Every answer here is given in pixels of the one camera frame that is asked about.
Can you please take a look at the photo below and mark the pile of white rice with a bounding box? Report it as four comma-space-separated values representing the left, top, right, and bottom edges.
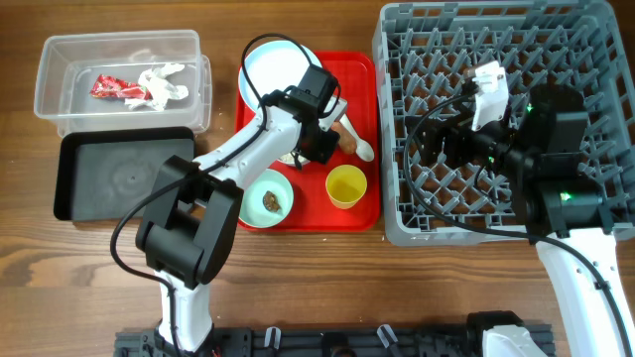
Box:
278, 153, 310, 167

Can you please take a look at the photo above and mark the white plastic spoon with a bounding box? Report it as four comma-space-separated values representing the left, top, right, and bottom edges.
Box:
339, 115, 375, 162

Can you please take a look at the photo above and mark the yellow plastic cup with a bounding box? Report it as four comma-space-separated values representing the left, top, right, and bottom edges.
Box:
325, 165, 368, 209

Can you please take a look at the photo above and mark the brown food scrap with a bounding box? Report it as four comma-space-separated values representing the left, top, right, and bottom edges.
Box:
263, 190, 281, 212

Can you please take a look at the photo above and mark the green bowl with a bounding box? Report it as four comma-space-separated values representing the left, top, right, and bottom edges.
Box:
239, 169, 295, 228

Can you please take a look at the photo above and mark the light blue plate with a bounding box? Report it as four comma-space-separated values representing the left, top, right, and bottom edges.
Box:
245, 40, 322, 96

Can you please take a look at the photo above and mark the white napkin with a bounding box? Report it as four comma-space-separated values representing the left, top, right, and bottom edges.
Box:
124, 62, 190, 111

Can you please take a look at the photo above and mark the red snack wrapper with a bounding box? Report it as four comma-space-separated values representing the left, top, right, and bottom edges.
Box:
89, 74, 152, 100

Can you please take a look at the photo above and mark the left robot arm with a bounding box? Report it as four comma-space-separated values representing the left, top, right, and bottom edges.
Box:
136, 87, 347, 356

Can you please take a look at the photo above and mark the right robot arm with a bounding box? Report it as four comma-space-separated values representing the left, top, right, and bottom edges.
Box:
405, 84, 634, 356

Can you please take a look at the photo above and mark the grey dishwasher rack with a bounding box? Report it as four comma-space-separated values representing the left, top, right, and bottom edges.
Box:
372, 1, 634, 246

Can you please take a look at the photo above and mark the red serving tray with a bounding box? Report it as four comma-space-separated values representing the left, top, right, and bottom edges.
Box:
234, 50, 382, 233

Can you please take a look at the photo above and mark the clear plastic bin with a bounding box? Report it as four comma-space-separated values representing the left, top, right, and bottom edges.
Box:
34, 30, 212, 137

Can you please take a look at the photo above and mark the black plastic tray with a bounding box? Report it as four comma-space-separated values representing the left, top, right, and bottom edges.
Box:
53, 127, 195, 222

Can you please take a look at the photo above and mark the black mounting rail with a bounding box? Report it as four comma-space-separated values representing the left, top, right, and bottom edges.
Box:
112, 323, 556, 357

